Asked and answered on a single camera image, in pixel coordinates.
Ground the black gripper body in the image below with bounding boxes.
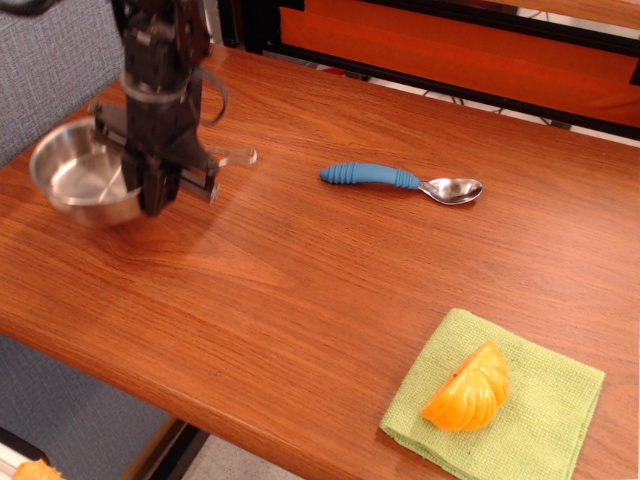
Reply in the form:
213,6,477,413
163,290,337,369
90,94,219,205

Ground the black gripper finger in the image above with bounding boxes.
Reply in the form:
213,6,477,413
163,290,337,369
147,167,181,216
121,152,147,213

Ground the silver steel pan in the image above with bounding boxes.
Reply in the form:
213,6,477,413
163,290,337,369
28,117,259,229

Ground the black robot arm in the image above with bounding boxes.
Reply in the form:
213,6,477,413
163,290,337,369
91,1,228,216

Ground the green folded cloth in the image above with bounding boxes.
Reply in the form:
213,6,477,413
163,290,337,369
380,309,605,479

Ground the wooden table leg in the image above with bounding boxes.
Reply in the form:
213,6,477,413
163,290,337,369
120,416,209,480

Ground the orange object at corner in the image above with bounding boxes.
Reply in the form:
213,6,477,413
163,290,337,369
11,460,63,480

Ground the orange plastic fruit slice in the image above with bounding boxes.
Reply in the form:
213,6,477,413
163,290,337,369
420,340,510,432

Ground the black braided cable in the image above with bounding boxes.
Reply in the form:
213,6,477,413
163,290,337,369
0,0,61,16

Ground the blue handled metal spoon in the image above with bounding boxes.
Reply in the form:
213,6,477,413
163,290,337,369
319,162,484,206

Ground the orange panel black frame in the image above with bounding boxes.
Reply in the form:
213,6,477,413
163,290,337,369
218,1,639,139

